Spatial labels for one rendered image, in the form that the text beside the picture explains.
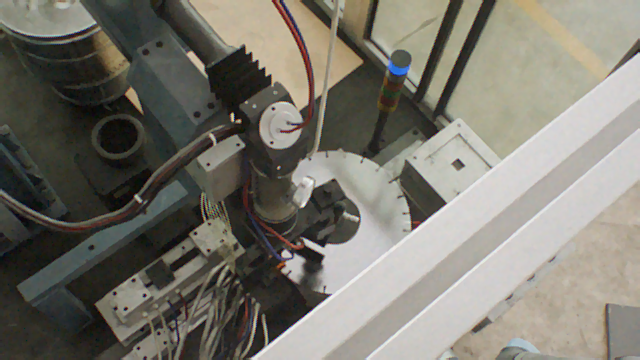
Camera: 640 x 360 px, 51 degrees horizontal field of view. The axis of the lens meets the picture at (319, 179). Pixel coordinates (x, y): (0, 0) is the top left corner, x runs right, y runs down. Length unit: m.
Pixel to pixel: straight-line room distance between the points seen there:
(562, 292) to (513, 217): 2.29
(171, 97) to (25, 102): 1.02
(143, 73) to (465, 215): 0.73
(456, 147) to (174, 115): 0.87
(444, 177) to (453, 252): 1.31
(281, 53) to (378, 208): 0.61
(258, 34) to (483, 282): 1.68
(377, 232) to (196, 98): 0.66
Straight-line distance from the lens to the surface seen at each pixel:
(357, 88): 1.85
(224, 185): 1.00
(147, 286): 1.53
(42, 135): 1.85
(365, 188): 1.49
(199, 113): 0.90
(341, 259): 1.43
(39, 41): 1.57
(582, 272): 2.65
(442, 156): 1.62
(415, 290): 0.28
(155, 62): 0.95
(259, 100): 0.83
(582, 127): 0.33
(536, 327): 2.53
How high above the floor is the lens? 2.31
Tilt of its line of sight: 66 degrees down
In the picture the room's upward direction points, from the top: 9 degrees clockwise
